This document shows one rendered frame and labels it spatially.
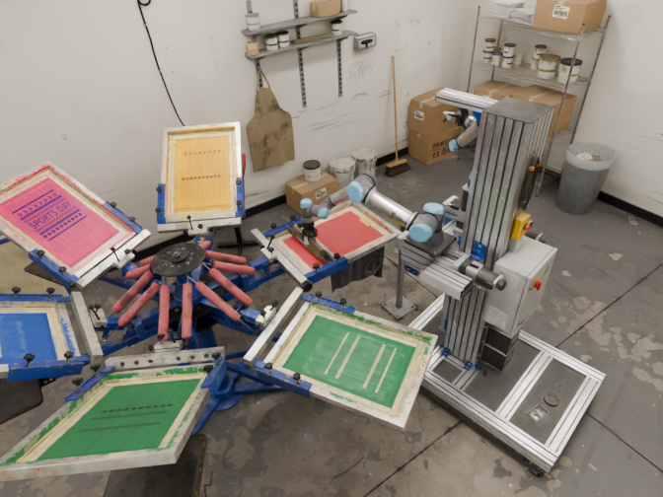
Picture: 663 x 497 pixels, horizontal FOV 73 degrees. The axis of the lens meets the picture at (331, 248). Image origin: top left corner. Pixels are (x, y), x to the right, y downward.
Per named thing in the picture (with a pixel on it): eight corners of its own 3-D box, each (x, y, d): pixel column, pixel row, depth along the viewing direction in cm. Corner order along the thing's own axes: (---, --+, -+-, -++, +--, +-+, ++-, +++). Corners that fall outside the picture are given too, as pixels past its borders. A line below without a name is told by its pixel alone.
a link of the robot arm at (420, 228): (442, 219, 247) (360, 170, 259) (432, 234, 238) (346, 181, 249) (433, 234, 256) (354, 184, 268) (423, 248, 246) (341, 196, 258)
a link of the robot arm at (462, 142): (490, 122, 250) (451, 157, 297) (507, 118, 252) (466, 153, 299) (483, 104, 251) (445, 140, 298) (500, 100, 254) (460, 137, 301)
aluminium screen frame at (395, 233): (352, 202, 359) (352, 198, 356) (402, 237, 320) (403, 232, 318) (265, 240, 326) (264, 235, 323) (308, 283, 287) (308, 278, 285)
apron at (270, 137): (293, 157, 514) (283, 61, 449) (297, 159, 509) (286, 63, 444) (252, 172, 492) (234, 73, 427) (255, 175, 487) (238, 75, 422)
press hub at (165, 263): (236, 362, 359) (195, 224, 275) (258, 396, 333) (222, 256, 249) (189, 388, 342) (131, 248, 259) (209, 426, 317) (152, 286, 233)
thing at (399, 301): (400, 294, 410) (405, 205, 350) (416, 308, 395) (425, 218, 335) (381, 305, 400) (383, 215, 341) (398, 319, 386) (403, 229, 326)
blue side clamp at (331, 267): (343, 262, 303) (343, 254, 299) (348, 266, 300) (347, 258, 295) (306, 281, 290) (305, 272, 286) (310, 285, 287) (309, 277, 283)
